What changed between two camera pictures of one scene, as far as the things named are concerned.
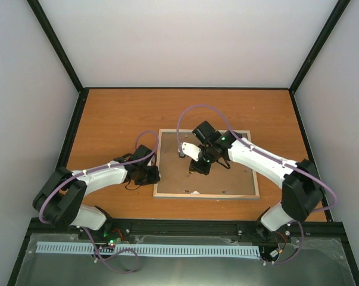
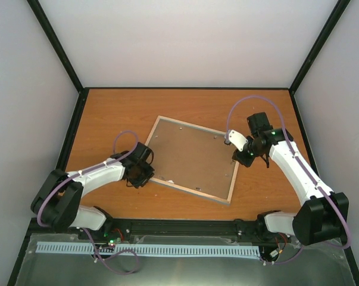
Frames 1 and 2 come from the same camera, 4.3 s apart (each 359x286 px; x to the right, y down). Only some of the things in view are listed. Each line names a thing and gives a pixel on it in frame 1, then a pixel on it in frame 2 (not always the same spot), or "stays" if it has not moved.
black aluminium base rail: [178, 231] stays
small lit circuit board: [112, 242] stays
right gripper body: [205, 168] -> [247, 161]
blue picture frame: [197, 196] -> [162, 182]
